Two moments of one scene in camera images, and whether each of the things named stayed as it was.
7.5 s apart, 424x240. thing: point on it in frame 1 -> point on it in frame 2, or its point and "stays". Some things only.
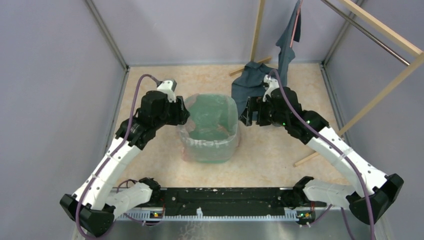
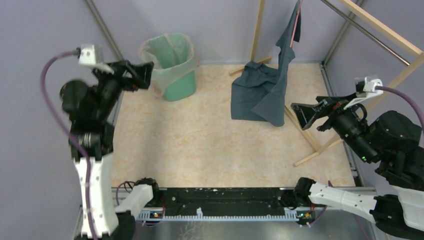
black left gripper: [181, 113] -> [141, 76]
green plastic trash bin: [211, 134] -> [174, 74]
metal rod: [338, 11] stays
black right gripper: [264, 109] -> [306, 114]
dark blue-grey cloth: [250, 83] stays
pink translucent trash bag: [211, 134] -> [173, 54]
